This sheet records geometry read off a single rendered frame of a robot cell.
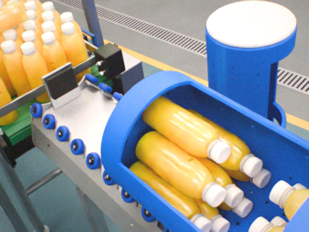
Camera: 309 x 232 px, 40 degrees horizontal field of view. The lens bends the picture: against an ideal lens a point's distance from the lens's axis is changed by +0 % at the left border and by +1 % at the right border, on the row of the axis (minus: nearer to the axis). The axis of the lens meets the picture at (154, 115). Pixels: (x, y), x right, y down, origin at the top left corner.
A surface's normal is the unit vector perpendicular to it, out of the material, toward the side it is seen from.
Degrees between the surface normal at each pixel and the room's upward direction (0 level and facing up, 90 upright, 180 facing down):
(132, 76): 90
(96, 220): 90
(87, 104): 0
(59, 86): 90
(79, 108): 0
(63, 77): 90
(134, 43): 0
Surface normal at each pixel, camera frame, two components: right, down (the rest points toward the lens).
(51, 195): -0.12, -0.74
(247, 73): -0.18, 0.67
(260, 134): -0.73, 0.58
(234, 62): -0.48, 0.62
